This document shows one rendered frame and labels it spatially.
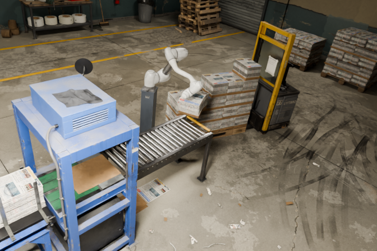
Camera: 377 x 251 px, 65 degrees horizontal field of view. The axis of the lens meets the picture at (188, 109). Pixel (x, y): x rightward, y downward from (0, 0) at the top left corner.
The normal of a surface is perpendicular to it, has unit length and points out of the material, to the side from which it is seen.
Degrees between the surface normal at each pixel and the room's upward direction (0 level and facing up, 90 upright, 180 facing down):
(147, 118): 90
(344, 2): 90
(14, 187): 2
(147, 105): 90
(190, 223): 0
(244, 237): 0
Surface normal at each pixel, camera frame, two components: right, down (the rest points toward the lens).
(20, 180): 0.11, -0.85
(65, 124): 0.70, 0.44
